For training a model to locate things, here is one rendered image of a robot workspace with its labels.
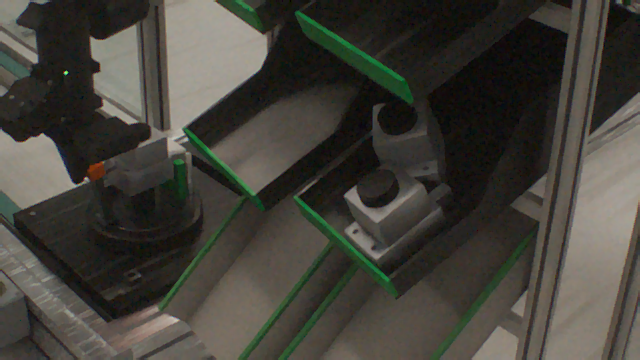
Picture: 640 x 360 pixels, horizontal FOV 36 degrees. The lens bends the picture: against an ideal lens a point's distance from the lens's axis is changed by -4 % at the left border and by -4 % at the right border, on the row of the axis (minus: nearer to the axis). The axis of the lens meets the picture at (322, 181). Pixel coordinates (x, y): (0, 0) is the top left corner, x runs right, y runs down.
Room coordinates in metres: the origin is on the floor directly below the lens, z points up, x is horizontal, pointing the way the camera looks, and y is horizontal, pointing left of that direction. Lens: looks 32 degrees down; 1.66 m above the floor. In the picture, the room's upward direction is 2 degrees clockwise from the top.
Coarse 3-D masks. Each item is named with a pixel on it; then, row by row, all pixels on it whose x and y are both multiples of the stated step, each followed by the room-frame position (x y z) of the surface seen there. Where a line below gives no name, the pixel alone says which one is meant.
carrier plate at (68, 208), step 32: (64, 192) 1.05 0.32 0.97; (224, 192) 1.07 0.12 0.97; (32, 224) 0.98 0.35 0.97; (64, 224) 0.98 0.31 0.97; (64, 256) 0.92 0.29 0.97; (96, 256) 0.92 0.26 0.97; (128, 256) 0.93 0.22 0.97; (160, 256) 0.93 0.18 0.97; (192, 256) 0.93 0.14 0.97; (96, 288) 0.87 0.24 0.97; (128, 288) 0.87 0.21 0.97; (160, 288) 0.87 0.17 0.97
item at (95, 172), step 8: (96, 168) 0.95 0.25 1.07; (104, 168) 0.96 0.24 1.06; (112, 168) 0.97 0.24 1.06; (88, 176) 0.95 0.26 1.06; (96, 176) 0.95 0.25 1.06; (96, 184) 0.95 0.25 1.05; (104, 184) 0.96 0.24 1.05; (96, 192) 0.95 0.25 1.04; (104, 192) 0.96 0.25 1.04; (96, 200) 0.96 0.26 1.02; (104, 200) 0.96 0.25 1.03; (104, 208) 0.96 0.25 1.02; (104, 216) 0.96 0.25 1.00
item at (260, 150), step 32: (288, 32) 0.86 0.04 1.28; (288, 64) 0.86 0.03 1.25; (320, 64) 0.86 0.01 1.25; (224, 96) 0.83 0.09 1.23; (256, 96) 0.84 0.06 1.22; (288, 96) 0.83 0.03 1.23; (320, 96) 0.82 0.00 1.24; (352, 96) 0.75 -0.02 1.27; (384, 96) 0.77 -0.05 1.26; (192, 128) 0.80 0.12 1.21; (224, 128) 0.81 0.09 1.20; (256, 128) 0.80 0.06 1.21; (288, 128) 0.79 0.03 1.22; (320, 128) 0.78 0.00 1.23; (352, 128) 0.75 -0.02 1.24; (224, 160) 0.77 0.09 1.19; (256, 160) 0.76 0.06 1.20; (288, 160) 0.75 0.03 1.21; (320, 160) 0.73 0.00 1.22; (256, 192) 0.70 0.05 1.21; (288, 192) 0.71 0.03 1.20
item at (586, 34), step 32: (576, 0) 0.65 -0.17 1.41; (608, 0) 0.65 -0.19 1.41; (576, 32) 0.64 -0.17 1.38; (576, 64) 0.65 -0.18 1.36; (576, 96) 0.64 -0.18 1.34; (576, 128) 0.64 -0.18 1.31; (576, 160) 0.64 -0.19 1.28; (576, 192) 0.65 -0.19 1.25; (544, 224) 0.65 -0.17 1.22; (544, 256) 0.65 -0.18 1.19; (544, 288) 0.64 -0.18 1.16; (544, 320) 0.64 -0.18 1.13; (544, 352) 0.65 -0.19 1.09; (608, 352) 0.76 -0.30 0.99
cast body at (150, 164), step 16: (144, 128) 1.00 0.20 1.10; (144, 144) 0.98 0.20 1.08; (160, 144) 1.00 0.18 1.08; (112, 160) 0.99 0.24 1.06; (128, 160) 0.98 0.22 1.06; (144, 160) 0.98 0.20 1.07; (160, 160) 1.00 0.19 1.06; (112, 176) 0.99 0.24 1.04; (128, 176) 0.96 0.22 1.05; (144, 176) 0.98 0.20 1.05; (160, 176) 0.99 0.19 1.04; (128, 192) 0.96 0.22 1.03
